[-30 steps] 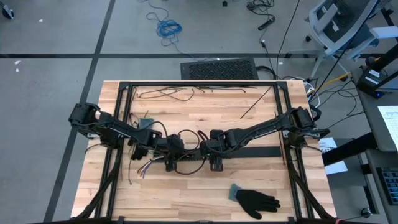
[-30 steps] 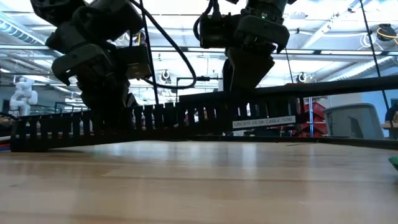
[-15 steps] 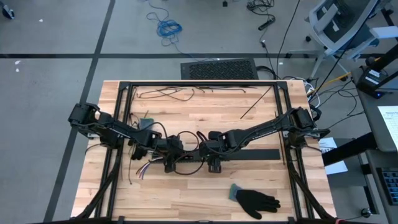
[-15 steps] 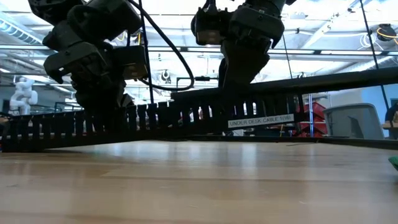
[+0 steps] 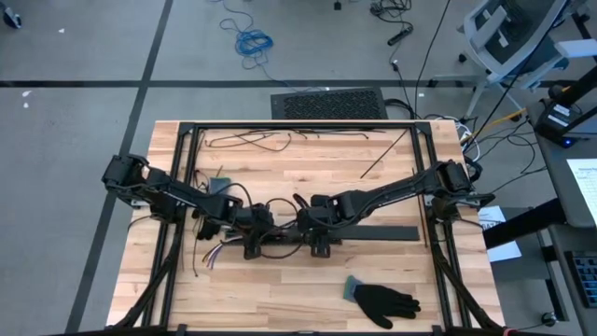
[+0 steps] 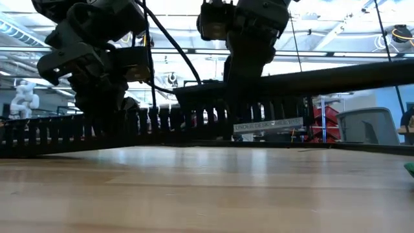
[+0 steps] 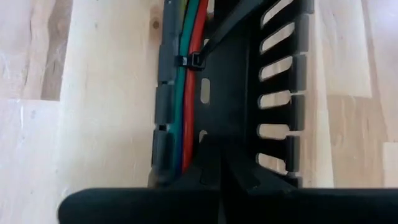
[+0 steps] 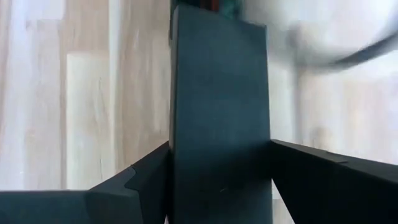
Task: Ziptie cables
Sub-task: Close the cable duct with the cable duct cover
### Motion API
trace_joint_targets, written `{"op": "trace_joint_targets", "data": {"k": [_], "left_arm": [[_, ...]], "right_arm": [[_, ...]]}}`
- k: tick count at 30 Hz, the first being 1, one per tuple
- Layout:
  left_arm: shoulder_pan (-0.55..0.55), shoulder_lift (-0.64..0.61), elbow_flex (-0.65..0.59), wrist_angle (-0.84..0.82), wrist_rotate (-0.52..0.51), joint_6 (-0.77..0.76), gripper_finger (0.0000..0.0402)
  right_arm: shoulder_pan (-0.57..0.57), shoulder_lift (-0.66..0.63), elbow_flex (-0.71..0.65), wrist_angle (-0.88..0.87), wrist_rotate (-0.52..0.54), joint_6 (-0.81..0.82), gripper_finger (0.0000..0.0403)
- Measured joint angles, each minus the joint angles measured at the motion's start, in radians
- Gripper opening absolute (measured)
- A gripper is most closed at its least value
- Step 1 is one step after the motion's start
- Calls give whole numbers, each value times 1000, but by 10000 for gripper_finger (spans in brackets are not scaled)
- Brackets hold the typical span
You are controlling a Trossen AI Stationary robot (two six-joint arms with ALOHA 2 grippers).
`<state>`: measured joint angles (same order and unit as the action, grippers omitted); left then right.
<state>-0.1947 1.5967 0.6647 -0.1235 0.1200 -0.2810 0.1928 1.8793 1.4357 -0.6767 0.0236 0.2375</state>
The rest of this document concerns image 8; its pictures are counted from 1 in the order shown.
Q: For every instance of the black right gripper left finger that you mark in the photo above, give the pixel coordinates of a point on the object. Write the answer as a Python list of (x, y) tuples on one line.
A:
[(93, 208)]

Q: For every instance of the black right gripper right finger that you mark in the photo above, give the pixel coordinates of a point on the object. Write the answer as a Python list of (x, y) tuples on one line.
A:
[(342, 193)]

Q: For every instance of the black zip tie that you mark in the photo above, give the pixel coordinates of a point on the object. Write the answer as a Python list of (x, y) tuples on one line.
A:
[(367, 54)]

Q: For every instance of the black duct cover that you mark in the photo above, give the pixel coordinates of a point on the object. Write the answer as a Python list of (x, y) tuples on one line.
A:
[(220, 109)]

